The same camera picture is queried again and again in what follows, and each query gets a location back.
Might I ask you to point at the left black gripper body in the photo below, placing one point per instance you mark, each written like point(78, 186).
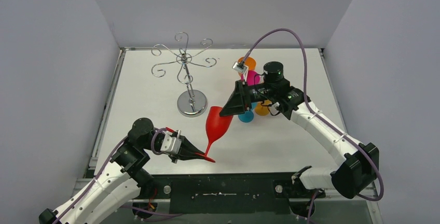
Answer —
point(182, 148)

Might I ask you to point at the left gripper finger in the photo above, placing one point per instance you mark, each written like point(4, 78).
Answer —
point(191, 156)
point(187, 147)

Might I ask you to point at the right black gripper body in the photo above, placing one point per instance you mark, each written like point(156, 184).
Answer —
point(261, 92)

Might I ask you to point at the blue wine glass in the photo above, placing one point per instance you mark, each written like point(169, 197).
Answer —
point(248, 116)

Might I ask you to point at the yellow wine glass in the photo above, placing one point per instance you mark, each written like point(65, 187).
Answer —
point(262, 108)

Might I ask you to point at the magenta wine glass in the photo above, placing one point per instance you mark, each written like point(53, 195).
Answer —
point(250, 78)

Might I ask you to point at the red wine glass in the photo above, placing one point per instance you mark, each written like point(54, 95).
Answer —
point(216, 127)

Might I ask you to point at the orange wine glass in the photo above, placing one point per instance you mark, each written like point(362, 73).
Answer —
point(250, 63)

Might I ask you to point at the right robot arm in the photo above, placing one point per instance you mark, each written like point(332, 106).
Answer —
point(357, 163)

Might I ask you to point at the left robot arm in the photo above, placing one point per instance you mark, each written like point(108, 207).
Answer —
point(122, 176)

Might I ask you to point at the chrome wine glass rack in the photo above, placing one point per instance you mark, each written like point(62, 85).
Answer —
point(191, 103)

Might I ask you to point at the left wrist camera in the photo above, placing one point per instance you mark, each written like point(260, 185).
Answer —
point(171, 143)

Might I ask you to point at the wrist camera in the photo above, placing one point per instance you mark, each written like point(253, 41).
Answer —
point(171, 143)
point(242, 69)

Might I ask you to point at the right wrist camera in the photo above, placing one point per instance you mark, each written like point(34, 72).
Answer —
point(242, 69)

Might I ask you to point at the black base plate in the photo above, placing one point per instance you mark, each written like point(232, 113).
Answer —
point(227, 194)

